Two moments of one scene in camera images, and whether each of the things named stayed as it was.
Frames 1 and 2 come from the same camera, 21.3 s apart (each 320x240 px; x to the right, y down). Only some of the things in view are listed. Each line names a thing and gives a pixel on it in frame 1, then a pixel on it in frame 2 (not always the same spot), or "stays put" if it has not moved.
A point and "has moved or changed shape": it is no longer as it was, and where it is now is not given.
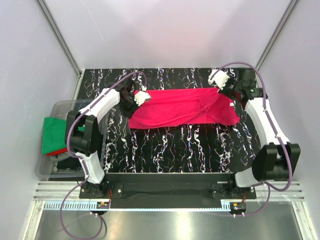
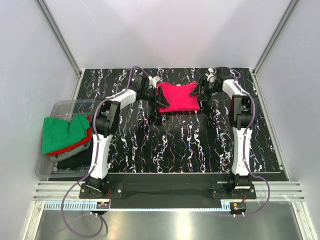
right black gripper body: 230,88 to 208,88
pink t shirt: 185,107 has moved or changed shape
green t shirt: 53,136 stays put
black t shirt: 71,163 stays put
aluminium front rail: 281,191 stays put
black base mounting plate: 166,190 stays put
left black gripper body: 128,106 to 150,95
